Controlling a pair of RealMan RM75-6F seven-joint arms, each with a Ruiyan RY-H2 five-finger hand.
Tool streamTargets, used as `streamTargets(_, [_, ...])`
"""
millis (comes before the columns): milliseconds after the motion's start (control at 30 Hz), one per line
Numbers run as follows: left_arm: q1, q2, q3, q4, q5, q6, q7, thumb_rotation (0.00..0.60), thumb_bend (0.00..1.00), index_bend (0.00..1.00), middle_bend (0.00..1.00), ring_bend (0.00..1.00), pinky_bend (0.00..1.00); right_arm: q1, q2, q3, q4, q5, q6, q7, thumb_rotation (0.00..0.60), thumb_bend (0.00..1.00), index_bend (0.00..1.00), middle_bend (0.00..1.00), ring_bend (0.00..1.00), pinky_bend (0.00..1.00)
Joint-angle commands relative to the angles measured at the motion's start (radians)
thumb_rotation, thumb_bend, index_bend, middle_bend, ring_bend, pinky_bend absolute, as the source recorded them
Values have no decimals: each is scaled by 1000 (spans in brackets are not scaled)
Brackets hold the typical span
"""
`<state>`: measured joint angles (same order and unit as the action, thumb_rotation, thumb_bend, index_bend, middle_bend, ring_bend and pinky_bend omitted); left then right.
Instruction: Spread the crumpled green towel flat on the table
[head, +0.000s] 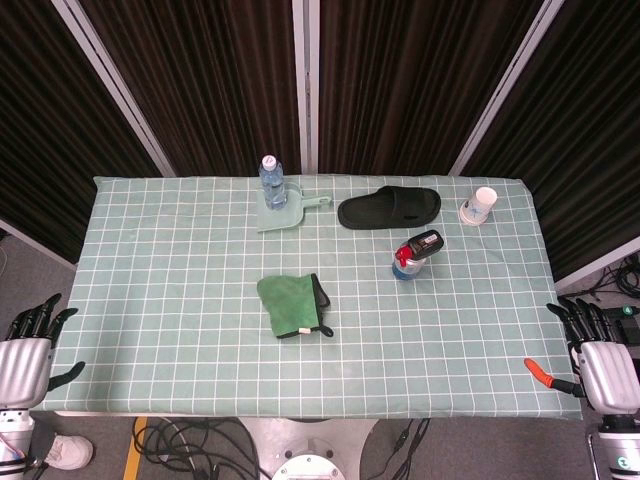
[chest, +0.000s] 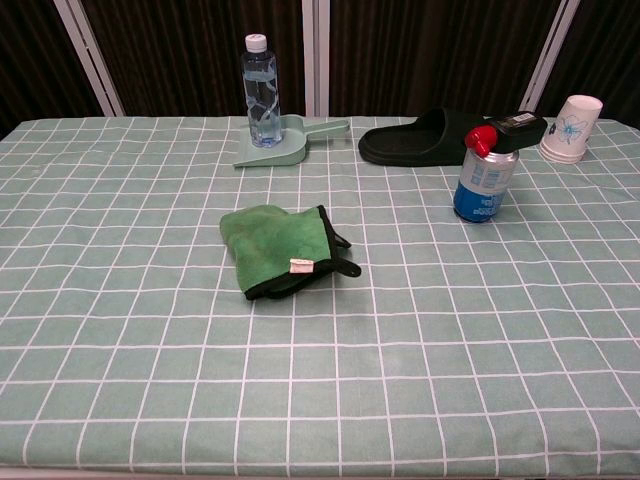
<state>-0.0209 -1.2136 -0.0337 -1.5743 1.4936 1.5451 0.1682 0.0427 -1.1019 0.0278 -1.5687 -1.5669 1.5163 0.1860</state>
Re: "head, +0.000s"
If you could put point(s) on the black labelled box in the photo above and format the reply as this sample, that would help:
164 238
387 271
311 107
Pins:
427 243

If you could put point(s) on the green cloth black trim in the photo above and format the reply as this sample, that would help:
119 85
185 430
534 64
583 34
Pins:
290 306

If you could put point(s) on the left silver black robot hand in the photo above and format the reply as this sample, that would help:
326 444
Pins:
22 367

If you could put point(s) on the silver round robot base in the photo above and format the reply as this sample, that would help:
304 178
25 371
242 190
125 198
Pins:
310 462

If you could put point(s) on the white sneaker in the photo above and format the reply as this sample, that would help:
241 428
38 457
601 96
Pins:
70 452

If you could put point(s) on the white paper cup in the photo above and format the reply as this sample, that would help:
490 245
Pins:
477 207

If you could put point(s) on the grey metal partition post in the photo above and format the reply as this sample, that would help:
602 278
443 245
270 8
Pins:
125 107
306 90
505 95

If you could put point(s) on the light green plastic dustpan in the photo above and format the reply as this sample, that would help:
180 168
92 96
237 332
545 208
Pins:
281 221

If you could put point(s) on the clear plastic water bottle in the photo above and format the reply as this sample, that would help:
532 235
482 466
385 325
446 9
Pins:
272 186

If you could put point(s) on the grey partition base rail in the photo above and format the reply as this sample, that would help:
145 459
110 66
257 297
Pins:
595 272
35 241

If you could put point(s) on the green checked tablecloth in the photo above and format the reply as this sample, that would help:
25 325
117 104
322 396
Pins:
175 300

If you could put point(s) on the right silver robot hand orange thumb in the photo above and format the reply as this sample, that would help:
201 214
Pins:
607 375

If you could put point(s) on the black slide slipper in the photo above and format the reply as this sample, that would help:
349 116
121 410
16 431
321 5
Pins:
380 210

